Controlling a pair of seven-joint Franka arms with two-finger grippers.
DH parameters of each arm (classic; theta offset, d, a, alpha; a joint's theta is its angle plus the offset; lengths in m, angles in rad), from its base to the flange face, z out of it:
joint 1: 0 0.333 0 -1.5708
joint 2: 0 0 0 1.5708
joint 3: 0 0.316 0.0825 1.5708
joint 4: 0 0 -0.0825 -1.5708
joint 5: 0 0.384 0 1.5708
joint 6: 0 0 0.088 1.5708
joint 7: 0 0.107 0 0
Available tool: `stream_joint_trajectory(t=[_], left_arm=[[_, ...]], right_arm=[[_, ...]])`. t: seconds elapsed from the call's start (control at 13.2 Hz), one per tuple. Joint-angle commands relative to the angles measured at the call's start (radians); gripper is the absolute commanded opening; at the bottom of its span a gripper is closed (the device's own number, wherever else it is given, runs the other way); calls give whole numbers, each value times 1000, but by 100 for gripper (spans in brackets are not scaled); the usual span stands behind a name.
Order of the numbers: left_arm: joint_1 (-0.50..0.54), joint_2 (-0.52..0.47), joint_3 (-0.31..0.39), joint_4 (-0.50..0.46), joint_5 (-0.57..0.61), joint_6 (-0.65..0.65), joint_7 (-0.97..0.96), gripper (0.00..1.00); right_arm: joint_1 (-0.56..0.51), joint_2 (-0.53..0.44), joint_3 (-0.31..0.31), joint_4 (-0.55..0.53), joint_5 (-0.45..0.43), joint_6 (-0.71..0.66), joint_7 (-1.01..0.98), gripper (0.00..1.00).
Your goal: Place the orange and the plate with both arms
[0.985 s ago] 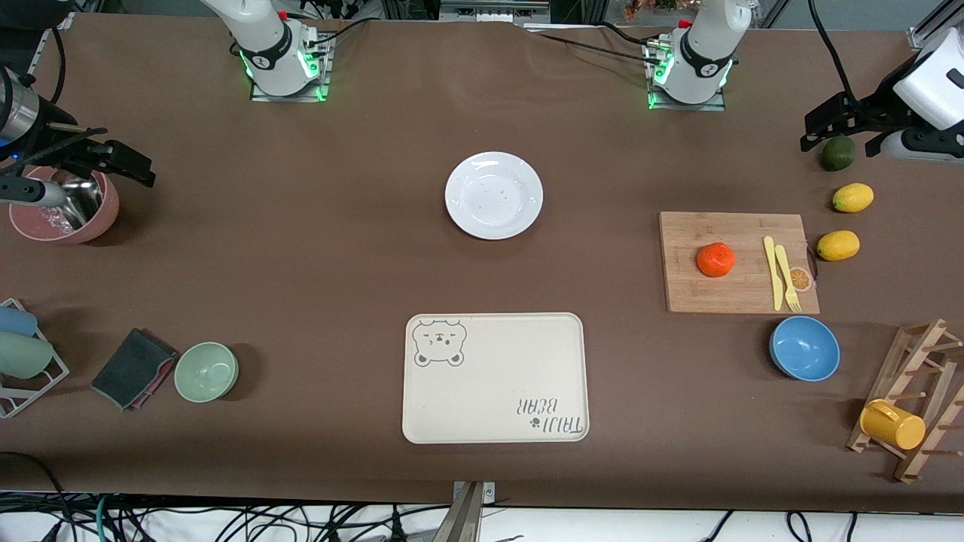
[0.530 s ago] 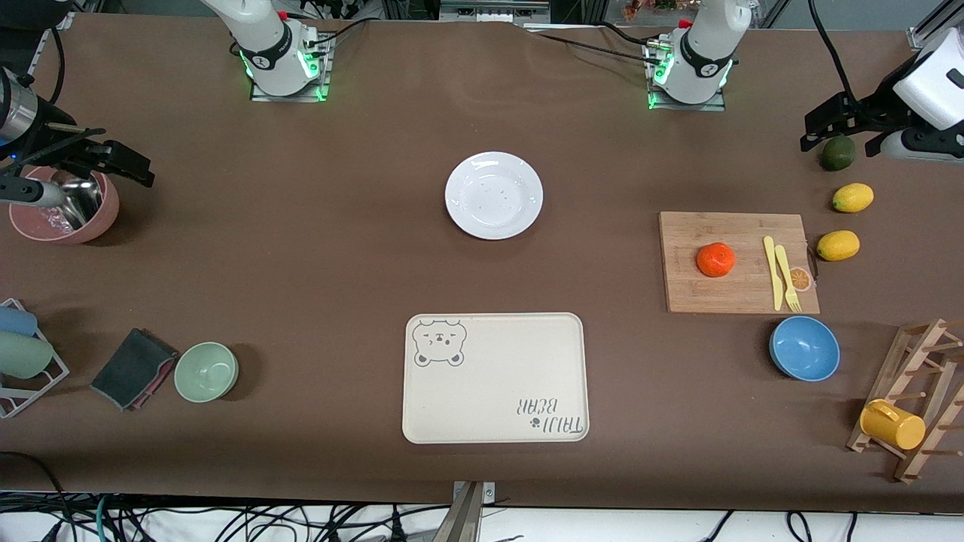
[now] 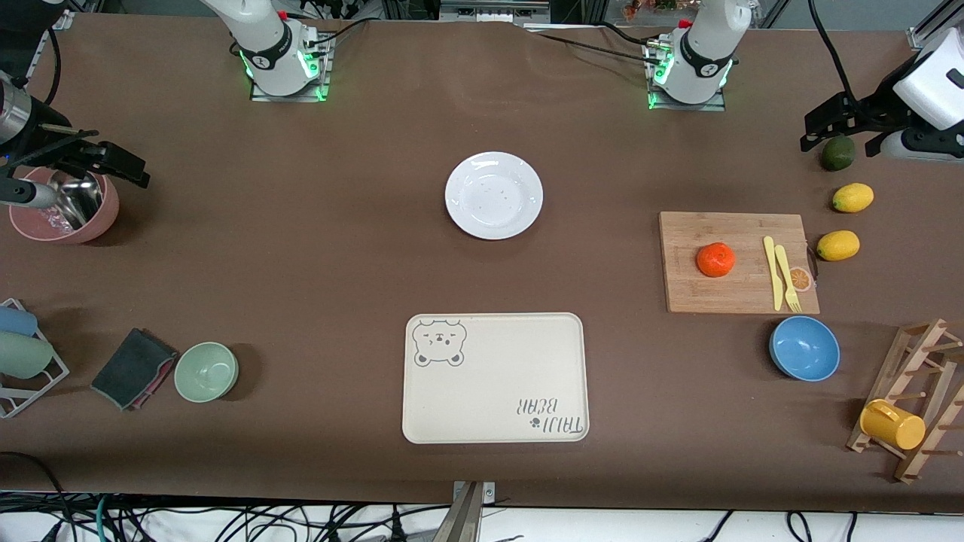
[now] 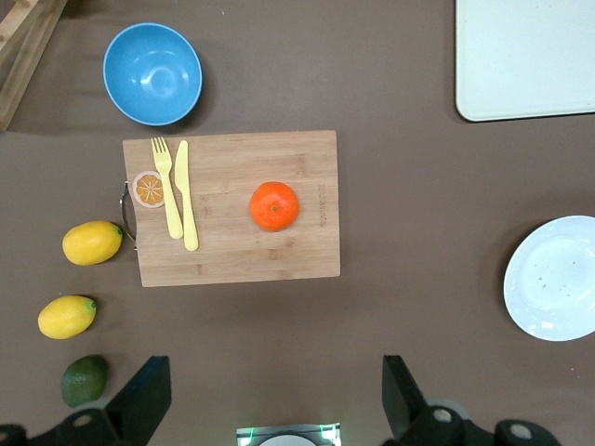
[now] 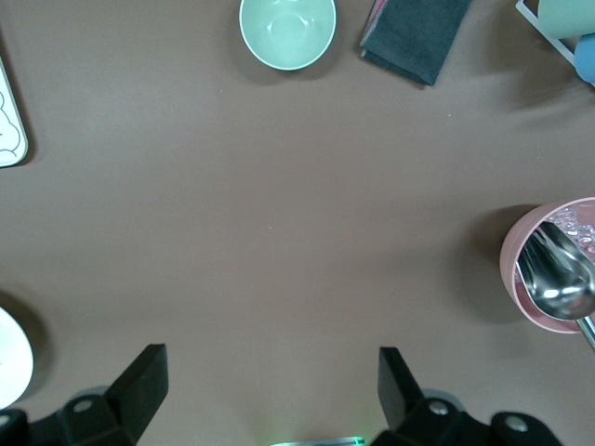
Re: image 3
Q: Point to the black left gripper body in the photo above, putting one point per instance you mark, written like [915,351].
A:
[878,110]

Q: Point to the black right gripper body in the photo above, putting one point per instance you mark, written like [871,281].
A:
[39,126]

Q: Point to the orange fruit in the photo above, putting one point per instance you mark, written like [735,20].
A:
[715,260]

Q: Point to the white round plate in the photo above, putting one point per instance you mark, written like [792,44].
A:
[493,196]

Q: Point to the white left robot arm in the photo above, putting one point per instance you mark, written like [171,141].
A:
[700,53]

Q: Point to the steel spoon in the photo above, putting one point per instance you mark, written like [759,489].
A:
[75,203]

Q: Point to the green avocado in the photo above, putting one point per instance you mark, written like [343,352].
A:
[837,156]

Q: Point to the pink bowl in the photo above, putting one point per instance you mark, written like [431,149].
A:
[94,222]

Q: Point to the yellow lemon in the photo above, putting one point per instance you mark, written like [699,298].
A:
[838,245]
[852,197]

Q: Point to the aluminium corner extrusion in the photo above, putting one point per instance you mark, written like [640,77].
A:
[60,19]
[934,26]

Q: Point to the yellow plastic knife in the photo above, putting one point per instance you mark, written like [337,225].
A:
[769,252]

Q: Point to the toy orange slice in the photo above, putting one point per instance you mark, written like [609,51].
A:
[803,280]

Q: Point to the light blue cup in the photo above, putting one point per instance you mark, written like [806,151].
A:
[15,321]

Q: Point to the yellow plastic fork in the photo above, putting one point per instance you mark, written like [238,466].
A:
[792,295]

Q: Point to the pale green cup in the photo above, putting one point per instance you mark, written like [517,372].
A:
[22,355]

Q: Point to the dark grey folded cloth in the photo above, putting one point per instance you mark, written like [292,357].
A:
[124,369]

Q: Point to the pink folded cloth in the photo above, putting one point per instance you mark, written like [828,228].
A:
[167,366]

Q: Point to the bamboo cutting board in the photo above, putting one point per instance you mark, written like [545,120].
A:
[715,293]

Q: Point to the blue bowl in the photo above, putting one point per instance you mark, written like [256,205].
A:
[804,348]

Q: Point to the pale green bowl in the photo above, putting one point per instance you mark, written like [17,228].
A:
[206,373]

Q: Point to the wooden cup rack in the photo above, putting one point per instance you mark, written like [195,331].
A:
[895,385]

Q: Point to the yellow mug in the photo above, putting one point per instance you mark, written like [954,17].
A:
[896,429]

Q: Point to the cream bear print tray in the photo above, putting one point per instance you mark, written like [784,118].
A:
[497,376]

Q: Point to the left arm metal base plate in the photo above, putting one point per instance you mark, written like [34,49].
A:
[689,107]

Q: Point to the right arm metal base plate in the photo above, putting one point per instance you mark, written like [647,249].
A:
[324,86]

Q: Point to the aluminium frame profile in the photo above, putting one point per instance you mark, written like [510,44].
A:
[489,9]

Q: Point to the metal bracket at table edge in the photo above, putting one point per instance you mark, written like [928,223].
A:
[467,519]

